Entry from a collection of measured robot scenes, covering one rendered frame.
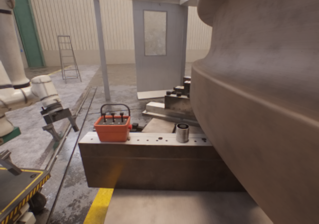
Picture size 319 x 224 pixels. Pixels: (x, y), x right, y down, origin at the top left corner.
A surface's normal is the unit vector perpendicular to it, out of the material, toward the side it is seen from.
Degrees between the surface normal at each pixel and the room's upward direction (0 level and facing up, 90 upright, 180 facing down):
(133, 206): 0
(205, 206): 0
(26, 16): 90
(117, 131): 97
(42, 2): 90
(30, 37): 90
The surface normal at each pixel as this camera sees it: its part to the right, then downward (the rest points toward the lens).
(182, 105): -0.41, 0.32
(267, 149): -0.98, 0.06
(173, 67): 0.29, 0.33
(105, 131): 0.01, 0.46
